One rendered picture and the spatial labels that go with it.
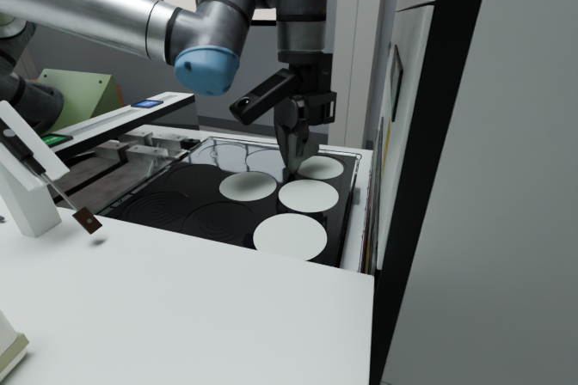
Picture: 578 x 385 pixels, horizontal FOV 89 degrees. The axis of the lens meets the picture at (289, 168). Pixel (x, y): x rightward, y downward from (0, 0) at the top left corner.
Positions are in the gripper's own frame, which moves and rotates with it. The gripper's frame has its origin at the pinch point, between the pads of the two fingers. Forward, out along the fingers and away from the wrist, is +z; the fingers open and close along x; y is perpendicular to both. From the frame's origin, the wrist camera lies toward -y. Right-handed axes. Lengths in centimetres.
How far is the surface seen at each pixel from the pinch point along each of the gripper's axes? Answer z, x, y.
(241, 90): 46, 247, 97
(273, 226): 1.5, -11.5, -9.8
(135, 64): 28, 365, 15
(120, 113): -4.5, 37.6, -23.2
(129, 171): 3.5, 21.9, -25.0
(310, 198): 1.5, -8.4, -1.0
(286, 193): 1.5, -5.2, -3.7
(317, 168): 1.4, -0.6, 6.3
